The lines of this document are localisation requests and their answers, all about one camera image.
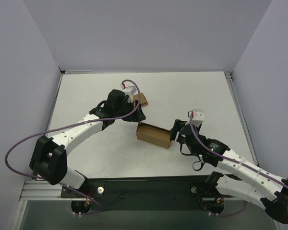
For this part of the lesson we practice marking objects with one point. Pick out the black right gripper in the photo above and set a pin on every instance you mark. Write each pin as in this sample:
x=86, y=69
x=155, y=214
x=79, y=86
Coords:
x=178, y=131

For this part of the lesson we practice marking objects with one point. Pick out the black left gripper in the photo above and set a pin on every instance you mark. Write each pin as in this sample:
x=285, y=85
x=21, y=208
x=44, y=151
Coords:
x=135, y=114

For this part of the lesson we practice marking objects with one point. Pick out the large cardboard box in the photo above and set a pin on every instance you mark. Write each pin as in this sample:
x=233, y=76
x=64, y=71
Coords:
x=153, y=135

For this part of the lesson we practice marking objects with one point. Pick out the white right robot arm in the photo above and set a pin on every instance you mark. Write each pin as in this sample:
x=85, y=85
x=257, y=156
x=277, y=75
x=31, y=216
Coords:
x=250, y=182

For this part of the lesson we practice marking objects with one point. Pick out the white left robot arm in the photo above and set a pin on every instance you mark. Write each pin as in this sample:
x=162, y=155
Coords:
x=49, y=158

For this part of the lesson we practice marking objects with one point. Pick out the small folded cardboard box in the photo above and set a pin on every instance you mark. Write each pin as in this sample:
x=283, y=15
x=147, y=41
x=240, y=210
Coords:
x=139, y=97

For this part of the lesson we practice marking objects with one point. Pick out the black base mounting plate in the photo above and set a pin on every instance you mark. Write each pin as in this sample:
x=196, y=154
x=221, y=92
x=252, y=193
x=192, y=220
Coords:
x=171, y=193

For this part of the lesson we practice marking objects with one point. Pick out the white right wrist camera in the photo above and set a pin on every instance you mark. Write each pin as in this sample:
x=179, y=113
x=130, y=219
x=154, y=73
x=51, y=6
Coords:
x=196, y=116

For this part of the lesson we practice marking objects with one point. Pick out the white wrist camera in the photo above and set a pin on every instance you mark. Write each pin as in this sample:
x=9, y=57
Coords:
x=129, y=91
x=196, y=116

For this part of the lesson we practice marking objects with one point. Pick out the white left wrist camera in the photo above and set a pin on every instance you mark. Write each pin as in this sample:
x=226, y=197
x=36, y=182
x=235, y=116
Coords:
x=129, y=91

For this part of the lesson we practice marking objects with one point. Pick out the aluminium frame rail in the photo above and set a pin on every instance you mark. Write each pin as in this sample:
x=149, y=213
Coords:
x=40, y=191

